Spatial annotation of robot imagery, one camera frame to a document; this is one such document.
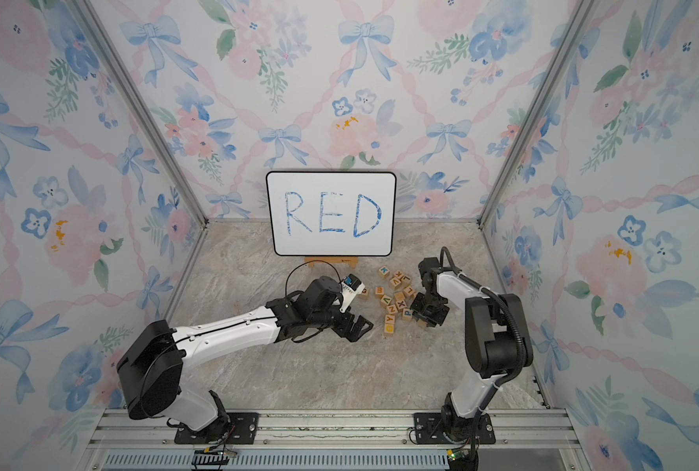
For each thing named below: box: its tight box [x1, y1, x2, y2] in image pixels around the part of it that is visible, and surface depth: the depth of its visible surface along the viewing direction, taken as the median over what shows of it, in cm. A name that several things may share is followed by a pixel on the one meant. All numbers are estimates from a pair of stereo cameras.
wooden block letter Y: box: [383, 314, 396, 336], surface depth 92 cm
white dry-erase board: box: [265, 170, 397, 258], surface depth 99 cm
